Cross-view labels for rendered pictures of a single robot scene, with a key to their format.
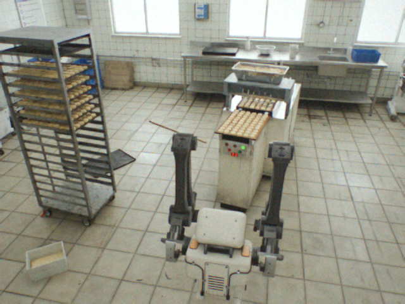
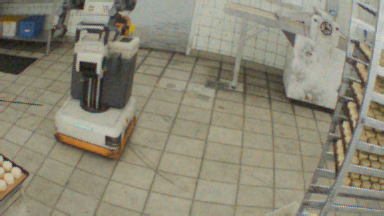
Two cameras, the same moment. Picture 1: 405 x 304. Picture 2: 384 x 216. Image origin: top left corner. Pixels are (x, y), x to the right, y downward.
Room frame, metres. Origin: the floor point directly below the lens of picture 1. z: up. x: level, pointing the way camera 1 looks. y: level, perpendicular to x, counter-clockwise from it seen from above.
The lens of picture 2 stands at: (3.87, 0.29, 1.72)
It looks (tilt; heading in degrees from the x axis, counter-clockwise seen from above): 24 degrees down; 172
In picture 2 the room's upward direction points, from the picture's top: 10 degrees clockwise
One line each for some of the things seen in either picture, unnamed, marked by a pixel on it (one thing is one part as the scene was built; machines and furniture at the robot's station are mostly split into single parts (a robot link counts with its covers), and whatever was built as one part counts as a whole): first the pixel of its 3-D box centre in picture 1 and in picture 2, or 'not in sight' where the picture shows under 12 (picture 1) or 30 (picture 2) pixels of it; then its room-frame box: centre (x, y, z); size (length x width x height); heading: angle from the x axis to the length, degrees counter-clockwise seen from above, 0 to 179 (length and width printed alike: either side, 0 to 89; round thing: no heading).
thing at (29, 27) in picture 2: not in sight; (31, 25); (-1.51, -1.66, 0.36); 0.47 x 0.38 x 0.26; 171
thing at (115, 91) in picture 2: not in sight; (101, 65); (0.79, -0.02, 0.59); 0.55 x 0.34 x 0.83; 79
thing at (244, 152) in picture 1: (235, 149); not in sight; (2.76, -0.31, 0.77); 0.24 x 0.04 x 0.14; 69
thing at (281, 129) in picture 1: (262, 126); not in sight; (4.01, -0.79, 0.42); 1.28 x 0.72 x 0.84; 159
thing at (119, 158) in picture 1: (108, 162); not in sight; (3.75, 1.24, 0.01); 0.60 x 0.40 x 0.03; 136
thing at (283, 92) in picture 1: (258, 95); not in sight; (3.57, -0.62, 1.01); 0.72 x 0.33 x 0.34; 69
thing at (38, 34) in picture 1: (63, 130); not in sight; (2.84, 1.32, 0.93); 0.64 x 0.51 x 1.78; 72
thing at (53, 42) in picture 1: (74, 141); (325, 151); (2.53, 1.10, 0.97); 0.03 x 0.03 x 1.70; 72
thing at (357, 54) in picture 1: (365, 55); not in sight; (5.69, -2.75, 0.95); 0.40 x 0.30 x 0.14; 82
